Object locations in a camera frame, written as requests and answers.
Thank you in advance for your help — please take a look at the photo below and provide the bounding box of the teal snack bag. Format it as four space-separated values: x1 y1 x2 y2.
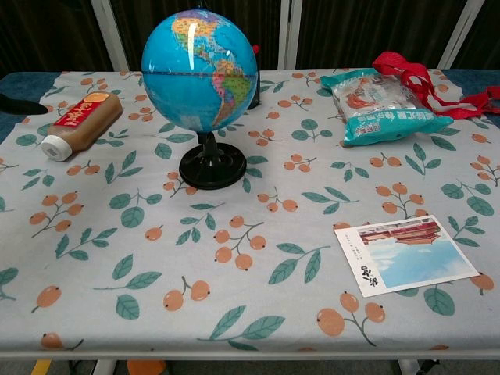
320 68 455 148

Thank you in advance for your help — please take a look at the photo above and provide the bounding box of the grey table leg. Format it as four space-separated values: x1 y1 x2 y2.
92 359 117 375
397 359 421 375

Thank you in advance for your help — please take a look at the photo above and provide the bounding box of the fruit and leaf tablecloth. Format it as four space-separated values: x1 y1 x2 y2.
0 69 500 352

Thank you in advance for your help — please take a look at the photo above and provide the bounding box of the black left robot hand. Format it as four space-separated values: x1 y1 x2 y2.
0 92 49 116

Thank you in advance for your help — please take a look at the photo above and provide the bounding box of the black globe stand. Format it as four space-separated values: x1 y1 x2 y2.
178 131 248 191

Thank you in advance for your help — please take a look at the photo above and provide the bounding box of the white frame post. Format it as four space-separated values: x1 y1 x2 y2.
437 0 482 70
90 0 130 72
277 0 302 71

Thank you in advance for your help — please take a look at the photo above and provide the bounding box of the dark curtain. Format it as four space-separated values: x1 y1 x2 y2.
0 0 500 77

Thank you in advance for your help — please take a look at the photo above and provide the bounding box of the blue world globe ball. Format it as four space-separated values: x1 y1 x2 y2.
141 9 259 136

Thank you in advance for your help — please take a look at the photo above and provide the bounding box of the black object with red top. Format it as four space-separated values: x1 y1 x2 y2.
248 43 262 110

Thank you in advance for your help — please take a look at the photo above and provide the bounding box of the orange object under table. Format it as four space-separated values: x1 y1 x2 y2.
125 359 168 375

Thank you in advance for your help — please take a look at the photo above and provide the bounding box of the brown sauce bottle white cap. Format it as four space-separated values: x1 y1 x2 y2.
40 90 124 163

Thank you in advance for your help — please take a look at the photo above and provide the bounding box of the red fabric strap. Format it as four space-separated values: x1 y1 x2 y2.
371 51 500 120

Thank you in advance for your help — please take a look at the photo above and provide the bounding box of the postcard with red building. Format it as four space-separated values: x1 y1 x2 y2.
334 214 480 298

